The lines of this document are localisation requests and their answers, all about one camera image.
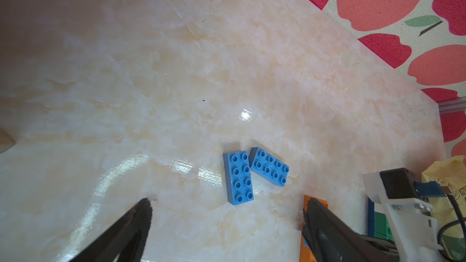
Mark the light blue lego brick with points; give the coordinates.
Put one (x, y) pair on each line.
(268, 166)
(238, 178)

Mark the green lego brick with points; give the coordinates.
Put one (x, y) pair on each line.
(381, 227)

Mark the yellow chips bag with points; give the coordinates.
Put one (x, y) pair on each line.
(450, 174)

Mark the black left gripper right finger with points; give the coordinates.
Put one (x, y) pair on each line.
(348, 246)

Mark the right aluminium frame post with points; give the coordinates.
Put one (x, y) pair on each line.
(452, 106)

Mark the orange lego brick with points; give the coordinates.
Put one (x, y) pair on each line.
(306, 251)

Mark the dark blue lego brick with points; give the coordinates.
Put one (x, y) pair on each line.
(371, 219)

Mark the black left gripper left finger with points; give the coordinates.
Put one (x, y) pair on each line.
(124, 241)

